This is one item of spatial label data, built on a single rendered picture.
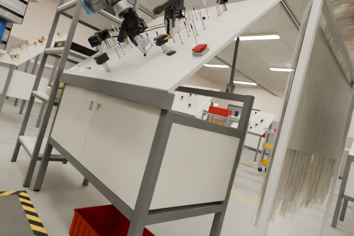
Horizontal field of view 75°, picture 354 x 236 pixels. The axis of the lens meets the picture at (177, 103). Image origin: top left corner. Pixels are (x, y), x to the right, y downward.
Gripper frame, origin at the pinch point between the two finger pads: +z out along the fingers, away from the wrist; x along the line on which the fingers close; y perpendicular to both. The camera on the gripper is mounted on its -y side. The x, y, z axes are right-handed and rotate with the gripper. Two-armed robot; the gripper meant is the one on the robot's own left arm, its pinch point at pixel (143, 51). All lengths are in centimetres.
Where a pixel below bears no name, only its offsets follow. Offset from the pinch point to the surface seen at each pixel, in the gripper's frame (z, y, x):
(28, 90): -57, -284, 144
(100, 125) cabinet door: 21.1, -33.4, -17.8
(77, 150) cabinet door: 28, -59, -18
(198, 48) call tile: 11.9, 27.6, -7.8
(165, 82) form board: 16.5, 14.7, -24.7
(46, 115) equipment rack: 0, -102, 11
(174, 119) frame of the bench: 30.0, 12.8, -30.3
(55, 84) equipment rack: -16, -89, 22
